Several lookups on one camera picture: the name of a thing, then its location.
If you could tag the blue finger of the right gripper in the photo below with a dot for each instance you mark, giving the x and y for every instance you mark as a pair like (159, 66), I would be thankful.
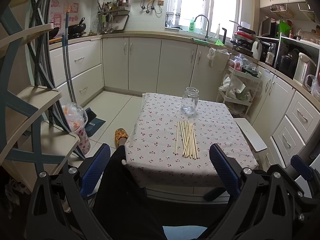
(301, 167)

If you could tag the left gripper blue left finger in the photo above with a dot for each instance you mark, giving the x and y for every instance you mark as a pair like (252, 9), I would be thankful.
(91, 170)

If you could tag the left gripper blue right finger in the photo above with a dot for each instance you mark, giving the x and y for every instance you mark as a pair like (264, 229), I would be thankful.
(227, 168)

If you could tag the chrome kitchen faucet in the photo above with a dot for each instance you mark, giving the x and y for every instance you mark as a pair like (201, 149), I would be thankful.
(205, 25)

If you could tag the white stool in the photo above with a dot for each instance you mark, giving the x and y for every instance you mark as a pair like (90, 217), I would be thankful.
(251, 135)

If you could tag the yellow patterned slipper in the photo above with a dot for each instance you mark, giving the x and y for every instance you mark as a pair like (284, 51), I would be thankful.
(120, 137)

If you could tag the teal dustpan with brush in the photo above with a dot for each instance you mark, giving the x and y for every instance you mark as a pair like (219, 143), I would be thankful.
(93, 123)

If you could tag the cherry print tablecloth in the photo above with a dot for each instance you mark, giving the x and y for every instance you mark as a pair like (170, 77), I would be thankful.
(168, 147)

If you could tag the wooden teal shelf rack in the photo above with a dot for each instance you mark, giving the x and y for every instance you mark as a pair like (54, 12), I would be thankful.
(35, 136)

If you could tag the clear glass jar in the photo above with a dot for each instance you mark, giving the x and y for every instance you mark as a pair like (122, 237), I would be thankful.
(189, 101)

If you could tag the white rolling storage cart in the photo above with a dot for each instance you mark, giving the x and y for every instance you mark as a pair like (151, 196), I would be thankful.
(238, 90)

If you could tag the white electric kettle pot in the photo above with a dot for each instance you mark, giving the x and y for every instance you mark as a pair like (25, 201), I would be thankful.
(305, 66)

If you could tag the white jug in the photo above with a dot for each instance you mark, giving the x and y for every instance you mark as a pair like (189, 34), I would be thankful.
(257, 49)

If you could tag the black wok on stove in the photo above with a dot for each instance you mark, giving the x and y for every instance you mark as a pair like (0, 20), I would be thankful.
(77, 29)

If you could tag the green dish soap bottle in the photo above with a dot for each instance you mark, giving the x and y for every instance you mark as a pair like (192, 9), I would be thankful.
(192, 25)

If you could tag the mop handle blue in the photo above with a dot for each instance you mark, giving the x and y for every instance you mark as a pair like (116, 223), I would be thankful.
(66, 62)

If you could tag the wall utensil rack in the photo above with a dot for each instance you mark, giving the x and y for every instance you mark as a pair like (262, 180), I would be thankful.
(113, 16)

